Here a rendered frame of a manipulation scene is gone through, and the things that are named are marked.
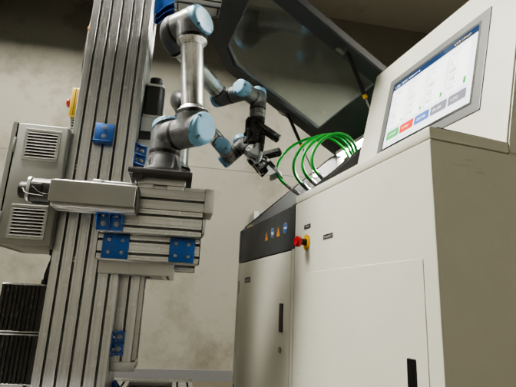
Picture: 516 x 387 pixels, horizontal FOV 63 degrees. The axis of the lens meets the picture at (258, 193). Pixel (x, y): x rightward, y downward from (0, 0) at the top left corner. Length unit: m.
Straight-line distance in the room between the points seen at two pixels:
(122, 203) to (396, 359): 0.92
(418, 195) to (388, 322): 0.29
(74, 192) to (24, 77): 2.84
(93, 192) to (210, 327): 2.31
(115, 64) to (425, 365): 1.63
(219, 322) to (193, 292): 0.32
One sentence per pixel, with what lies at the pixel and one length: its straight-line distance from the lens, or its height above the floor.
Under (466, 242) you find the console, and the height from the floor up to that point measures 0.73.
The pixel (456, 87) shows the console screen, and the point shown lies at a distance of 1.39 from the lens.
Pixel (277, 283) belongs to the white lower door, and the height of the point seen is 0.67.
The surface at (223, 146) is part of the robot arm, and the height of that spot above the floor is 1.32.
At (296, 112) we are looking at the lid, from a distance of 2.43.
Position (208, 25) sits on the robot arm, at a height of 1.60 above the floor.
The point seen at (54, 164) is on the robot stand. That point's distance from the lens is 1.80.
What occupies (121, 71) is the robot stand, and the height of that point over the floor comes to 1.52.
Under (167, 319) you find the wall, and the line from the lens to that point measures 3.57.
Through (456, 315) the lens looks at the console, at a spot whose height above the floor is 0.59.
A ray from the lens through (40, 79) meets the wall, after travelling 4.20.
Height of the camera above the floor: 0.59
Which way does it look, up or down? 15 degrees up
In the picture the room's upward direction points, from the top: 3 degrees clockwise
